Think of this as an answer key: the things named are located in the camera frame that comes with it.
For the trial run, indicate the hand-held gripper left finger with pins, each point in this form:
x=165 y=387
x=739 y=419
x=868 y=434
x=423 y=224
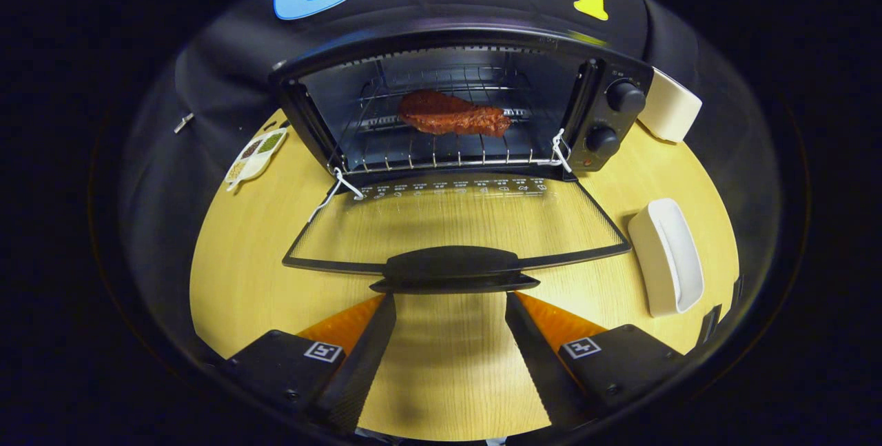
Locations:
x=362 y=363

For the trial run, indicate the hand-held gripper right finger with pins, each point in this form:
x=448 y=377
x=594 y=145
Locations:
x=534 y=363

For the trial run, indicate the black toaster oven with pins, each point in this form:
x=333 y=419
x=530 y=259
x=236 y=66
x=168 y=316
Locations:
x=448 y=270

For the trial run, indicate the brown steak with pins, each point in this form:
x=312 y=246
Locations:
x=448 y=116

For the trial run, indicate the white bread toaster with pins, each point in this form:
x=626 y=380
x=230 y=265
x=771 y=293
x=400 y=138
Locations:
x=668 y=112

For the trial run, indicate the white ribbed plate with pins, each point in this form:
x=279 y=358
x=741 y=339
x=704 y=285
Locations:
x=651 y=260

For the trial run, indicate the white seasoning dish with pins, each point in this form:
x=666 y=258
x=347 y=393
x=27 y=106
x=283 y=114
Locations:
x=251 y=156

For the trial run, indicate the white clip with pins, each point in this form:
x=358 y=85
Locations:
x=183 y=122

